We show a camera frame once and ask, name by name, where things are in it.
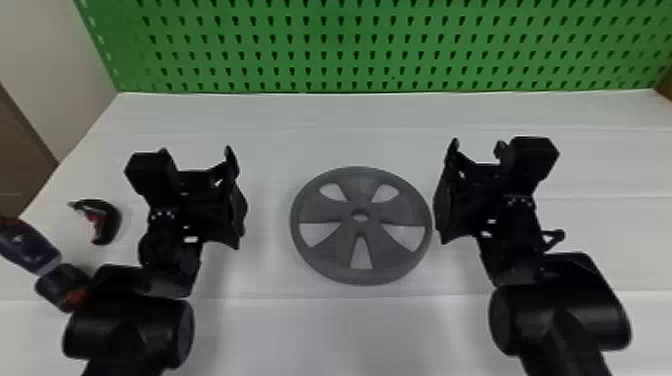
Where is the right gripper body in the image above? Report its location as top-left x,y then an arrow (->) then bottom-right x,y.
432,157 -> 506,246

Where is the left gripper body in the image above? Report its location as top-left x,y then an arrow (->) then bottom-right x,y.
178,163 -> 250,251

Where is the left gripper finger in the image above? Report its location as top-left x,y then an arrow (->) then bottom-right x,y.
222,145 -> 241,182

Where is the grey wheel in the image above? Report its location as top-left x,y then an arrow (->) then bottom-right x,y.
289,165 -> 434,287

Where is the black red curved grip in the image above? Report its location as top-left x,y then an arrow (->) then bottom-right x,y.
67,197 -> 124,247

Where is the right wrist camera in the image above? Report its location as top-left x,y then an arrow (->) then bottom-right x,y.
498,135 -> 561,199

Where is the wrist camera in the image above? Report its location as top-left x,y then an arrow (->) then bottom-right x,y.
498,135 -> 561,199
123,147 -> 182,210

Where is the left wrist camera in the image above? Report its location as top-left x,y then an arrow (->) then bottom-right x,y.
123,147 -> 182,210

